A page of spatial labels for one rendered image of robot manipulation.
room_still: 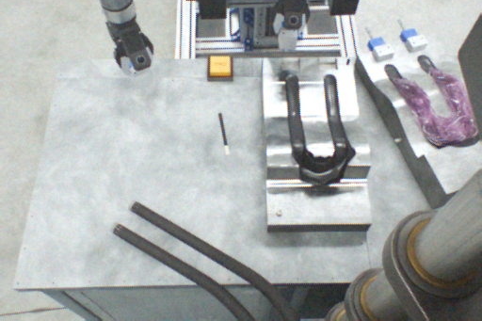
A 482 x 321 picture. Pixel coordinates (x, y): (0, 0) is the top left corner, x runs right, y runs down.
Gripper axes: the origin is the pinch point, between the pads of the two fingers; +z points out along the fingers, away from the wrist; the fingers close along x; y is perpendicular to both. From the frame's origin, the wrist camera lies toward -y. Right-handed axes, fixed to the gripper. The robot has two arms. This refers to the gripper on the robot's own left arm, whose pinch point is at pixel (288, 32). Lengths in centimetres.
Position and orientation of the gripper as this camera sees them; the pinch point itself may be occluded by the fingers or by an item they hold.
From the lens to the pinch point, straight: 149.5
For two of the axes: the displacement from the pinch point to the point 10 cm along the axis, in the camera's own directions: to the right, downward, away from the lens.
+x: -10.0, -0.3, 0.1
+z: 0.0, 4.9, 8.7
